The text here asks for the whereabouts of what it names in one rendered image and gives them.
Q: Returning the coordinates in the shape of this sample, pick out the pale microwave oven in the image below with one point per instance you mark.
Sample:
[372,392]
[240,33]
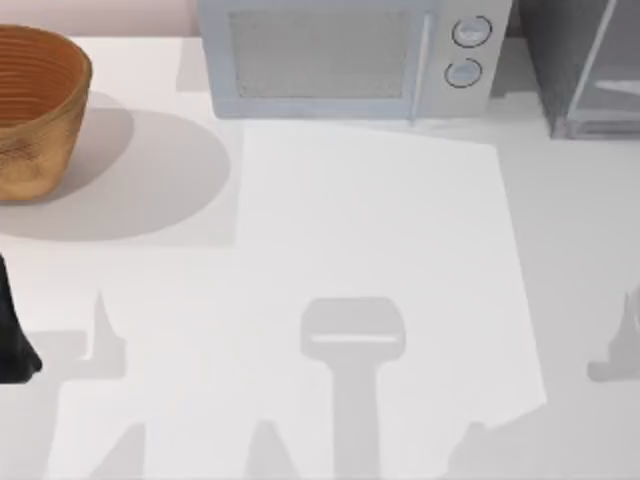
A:
[350,60]

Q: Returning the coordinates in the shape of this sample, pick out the microwave knob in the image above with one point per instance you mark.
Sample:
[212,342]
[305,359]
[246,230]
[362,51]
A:
[471,30]
[463,73]

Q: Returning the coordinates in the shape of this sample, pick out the brown woven basket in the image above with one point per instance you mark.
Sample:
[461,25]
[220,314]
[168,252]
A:
[35,125]

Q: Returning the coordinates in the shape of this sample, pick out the grey cabinet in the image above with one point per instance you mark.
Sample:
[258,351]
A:
[585,65]

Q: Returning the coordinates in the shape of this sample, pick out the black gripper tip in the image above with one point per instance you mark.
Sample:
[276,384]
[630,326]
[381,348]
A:
[12,345]

